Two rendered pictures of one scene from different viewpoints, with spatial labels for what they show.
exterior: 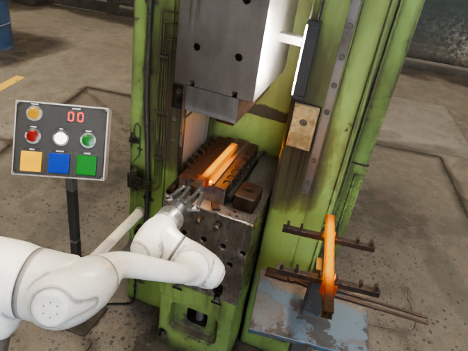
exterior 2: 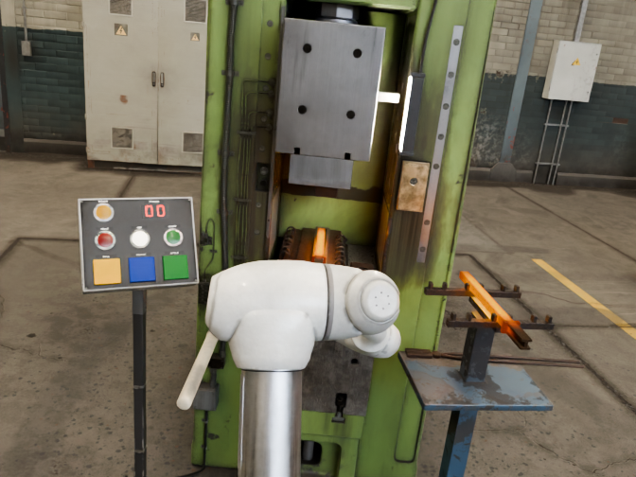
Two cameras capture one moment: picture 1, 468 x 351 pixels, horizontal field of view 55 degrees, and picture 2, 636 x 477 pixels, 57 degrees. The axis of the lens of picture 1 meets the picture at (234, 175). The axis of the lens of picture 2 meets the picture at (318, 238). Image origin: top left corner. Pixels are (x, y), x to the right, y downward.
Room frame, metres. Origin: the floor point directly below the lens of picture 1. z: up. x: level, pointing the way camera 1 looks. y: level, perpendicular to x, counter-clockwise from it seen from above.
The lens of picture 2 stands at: (-0.31, 0.59, 1.73)
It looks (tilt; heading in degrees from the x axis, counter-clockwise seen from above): 19 degrees down; 345
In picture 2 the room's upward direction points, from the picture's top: 6 degrees clockwise
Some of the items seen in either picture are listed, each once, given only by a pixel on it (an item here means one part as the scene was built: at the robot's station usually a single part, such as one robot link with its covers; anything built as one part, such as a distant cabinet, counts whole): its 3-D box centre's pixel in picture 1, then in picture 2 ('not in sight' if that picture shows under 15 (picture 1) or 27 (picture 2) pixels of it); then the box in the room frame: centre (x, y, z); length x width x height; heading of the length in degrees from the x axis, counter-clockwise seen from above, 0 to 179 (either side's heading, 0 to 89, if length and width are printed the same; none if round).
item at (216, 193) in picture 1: (221, 165); (313, 254); (1.67, 0.06, 0.96); 0.42 x 0.20 x 0.09; 164
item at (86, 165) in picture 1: (86, 165); (175, 267); (1.43, 0.56, 1.01); 0.07 x 0.05 x 0.07; 99
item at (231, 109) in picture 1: (232, 87); (322, 158); (1.67, 0.06, 1.32); 0.42 x 0.20 x 0.10; 164
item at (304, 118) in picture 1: (302, 127); (412, 186); (1.50, -0.22, 1.27); 0.09 x 0.02 x 0.17; 74
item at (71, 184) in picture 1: (74, 236); (139, 379); (1.54, 0.67, 0.54); 0.04 x 0.04 x 1.08; 74
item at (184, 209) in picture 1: (178, 208); not in sight; (1.21, 0.17, 1.04); 0.09 x 0.08 x 0.07; 165
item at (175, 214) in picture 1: (168, 220); not in sight; (1.14, 0.19, 1.04); 0.09 x 0.06 x 0.09; 75
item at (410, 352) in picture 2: (345, 294); (495, 358); (1.20, -0.47, 0.77); 0.60 x 0.04 x 0.01; 78
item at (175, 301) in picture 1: (214, 286); (310, 418); (1.66, 0.01, 0.23); 0.55 x 0.37 x 0.47; 164
